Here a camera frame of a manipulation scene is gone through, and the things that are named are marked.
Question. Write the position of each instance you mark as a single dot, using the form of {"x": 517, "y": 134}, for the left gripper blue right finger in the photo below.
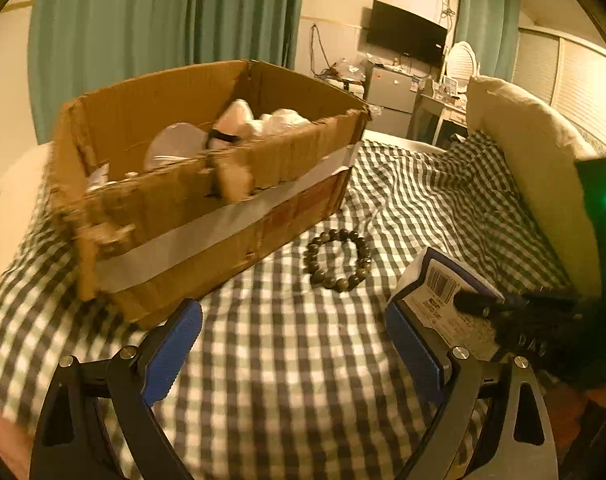
{"x": 516, "y": 440}

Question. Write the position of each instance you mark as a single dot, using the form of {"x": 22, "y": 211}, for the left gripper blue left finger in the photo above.
{"x": 71, "y": 440}

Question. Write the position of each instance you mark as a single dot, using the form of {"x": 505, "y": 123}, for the blue white barcode box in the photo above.
{"x": 429, "y": 285}

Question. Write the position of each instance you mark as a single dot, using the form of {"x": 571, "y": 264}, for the white plastic bag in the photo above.
{"x": 279, "y": 121}

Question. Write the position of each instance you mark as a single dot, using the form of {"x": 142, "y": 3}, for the crushed clear plastic bottle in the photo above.
{"x": 175, "y": 143}

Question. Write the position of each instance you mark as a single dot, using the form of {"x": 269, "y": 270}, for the white plush bear toy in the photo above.
{"x": 234, "y": 125}

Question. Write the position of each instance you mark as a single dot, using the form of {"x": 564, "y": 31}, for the beige pillow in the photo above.
{"x": 541, "y": 149}

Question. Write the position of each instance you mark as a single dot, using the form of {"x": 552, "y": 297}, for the green checkered bed sheet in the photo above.
{"x": 287, "y": 381}

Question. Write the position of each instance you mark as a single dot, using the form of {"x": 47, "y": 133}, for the brown cardboard box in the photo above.
{"x": 145, "y": 239}

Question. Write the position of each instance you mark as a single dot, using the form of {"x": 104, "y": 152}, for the white side desk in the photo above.
{"x": 435, "y": 122}

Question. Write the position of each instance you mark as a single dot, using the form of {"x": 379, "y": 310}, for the white oval mirror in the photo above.
{"x": 461, "y": 62}

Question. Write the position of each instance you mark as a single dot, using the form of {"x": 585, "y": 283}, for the grey mini fridge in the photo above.
{"x": 393, "y": 93}

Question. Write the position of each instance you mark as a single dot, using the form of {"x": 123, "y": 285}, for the green curtain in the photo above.
{"x": 491, "y": 28}
{"x": 76, "y": 46}

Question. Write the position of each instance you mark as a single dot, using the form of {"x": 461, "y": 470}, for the black wall television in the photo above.
{"x": 406, "y": 33}

